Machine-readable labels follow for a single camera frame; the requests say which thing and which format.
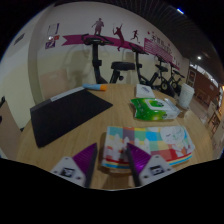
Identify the colourful patchwork towel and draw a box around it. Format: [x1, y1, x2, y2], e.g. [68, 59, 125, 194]
[100, 125, 196, 171]

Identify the white paper cup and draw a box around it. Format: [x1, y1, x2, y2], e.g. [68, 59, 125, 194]
[178, 83, 195, 109]

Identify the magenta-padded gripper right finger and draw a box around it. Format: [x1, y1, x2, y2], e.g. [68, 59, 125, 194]
[124, 143, 176, 187]

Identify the small white box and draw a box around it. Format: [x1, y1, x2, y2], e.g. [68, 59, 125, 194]
[135, 83, 156, 99]

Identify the blue and orange tube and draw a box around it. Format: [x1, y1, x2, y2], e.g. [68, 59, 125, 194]
[82, 83, 108, 92]

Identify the black desk mat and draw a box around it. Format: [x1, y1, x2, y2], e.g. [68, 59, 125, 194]
[29, 86, 114, 149]

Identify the black exercise bike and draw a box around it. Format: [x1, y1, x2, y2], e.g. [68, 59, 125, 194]
[81, 33, 136, 84]
[154, 54, 181, 96]
[168, 63, 186, 91]
[129, 43, 168, 91]

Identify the plain wooden chair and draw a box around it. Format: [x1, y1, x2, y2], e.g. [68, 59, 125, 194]
[39, 68, 73, 101]

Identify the dark wall sign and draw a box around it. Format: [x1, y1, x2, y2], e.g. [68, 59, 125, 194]
[13, 33, 26, 46]

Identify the group of wall posters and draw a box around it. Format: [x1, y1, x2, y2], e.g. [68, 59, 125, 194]
[44, 23, 61, 50]

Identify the green wet wipes pack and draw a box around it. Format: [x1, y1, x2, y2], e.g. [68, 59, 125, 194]
[130, 97, 183, 122]

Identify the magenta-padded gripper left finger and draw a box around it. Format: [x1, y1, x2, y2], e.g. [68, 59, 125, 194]
[50, 143, 99, 188]

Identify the wooden chair with handle hole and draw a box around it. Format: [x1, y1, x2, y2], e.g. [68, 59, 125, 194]
[0, 109, 23, 159]

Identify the black metal chair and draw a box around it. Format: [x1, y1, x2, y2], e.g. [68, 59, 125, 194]
[0, 95, 8, 124]

